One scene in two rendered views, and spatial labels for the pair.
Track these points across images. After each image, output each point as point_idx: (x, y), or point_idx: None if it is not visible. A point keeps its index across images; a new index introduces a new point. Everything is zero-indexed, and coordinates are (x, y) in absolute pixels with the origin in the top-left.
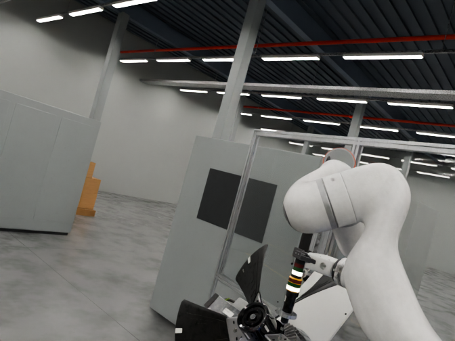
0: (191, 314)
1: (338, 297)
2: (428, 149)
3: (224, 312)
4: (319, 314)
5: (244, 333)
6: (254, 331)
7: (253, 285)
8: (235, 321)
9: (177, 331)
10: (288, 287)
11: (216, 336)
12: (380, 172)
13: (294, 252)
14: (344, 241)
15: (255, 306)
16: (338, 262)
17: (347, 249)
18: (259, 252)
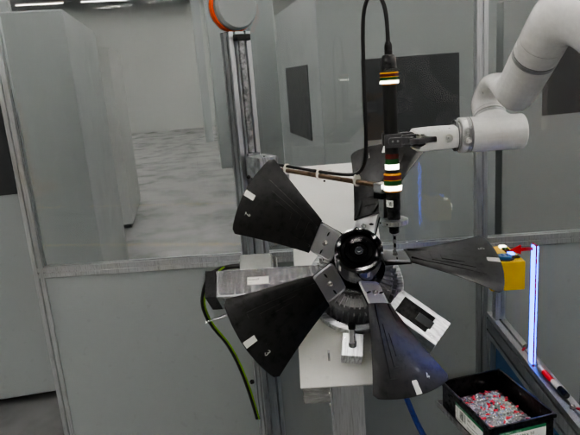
0: (257, 308)
1: (347, 183)
2: None
3: (251, 283)
4: (343, 213)
5: (368, 273)
6: (380, 262)
7: (299, 220)
8: (325, 274)
9: (248, 344)
10: (394, 188)
11: (309, 308)
12: None
13: (391, 141)
14: (535, 91)
15: (347, 238)
16: (463, 126)
17: (530, 99)
18: (267, 174)
